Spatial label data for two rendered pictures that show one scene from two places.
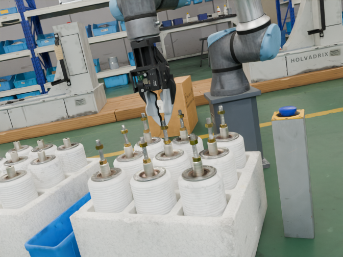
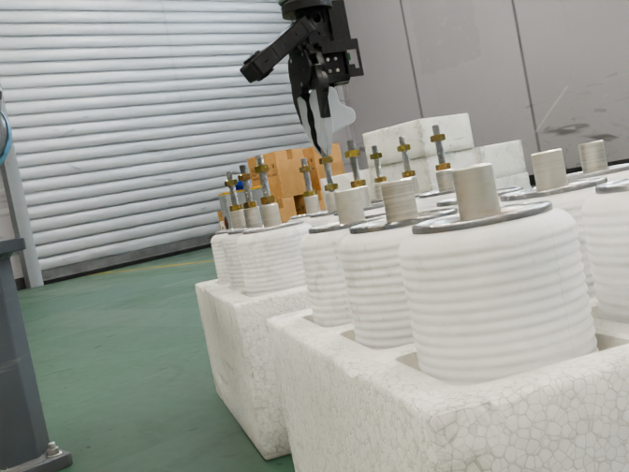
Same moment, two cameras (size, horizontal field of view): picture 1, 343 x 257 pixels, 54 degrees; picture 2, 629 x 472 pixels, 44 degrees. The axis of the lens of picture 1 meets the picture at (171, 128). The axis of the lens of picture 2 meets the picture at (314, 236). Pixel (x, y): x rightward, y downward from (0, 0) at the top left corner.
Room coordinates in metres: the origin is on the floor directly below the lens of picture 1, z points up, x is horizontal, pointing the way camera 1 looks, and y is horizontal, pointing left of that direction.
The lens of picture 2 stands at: (1.55, 0.83, 0.28)
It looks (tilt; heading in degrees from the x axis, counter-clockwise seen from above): 3 degrees down; 230
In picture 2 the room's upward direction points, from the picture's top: 11 degrees counter-clockwise
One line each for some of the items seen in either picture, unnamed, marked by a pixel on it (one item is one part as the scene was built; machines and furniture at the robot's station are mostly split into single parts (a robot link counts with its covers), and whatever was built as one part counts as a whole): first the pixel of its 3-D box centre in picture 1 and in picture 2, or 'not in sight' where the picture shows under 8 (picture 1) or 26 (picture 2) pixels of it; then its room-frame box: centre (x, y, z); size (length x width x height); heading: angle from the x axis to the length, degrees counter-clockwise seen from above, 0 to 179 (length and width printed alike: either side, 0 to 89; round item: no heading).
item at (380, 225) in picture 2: (42, 148); (403, 222); (1.16, 0.46, 0.25); 0.08 x 0.08 x 0.01
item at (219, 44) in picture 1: (225, 48); not in sight; (1.28, -0.25, 0.47); 0.13 x 0.12 x 0.14; 46
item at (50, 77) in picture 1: (60, 72); not in sight; (5.58, 1.58, 0.36); 0.50 x 0.38 x 0.21; 0
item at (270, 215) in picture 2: (147, 137); (270, 217); (0.98, 0.07, 0.26); 0.02 x 0.02 x 0.03
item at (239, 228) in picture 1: (180, 210); (358, 324); (0.83, 0.02, 0.09); 0.39 x 0.39 x 0.18; 65
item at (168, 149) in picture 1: (168, 150); (334, 203); (0.83, 0.02, 0.26); 0.02 x 0.02 x 0.03
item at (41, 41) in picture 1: (51, 38); not in sight; (5.58, 1.58, 0.90); 0.50 x 0.38 x 0.21; 0
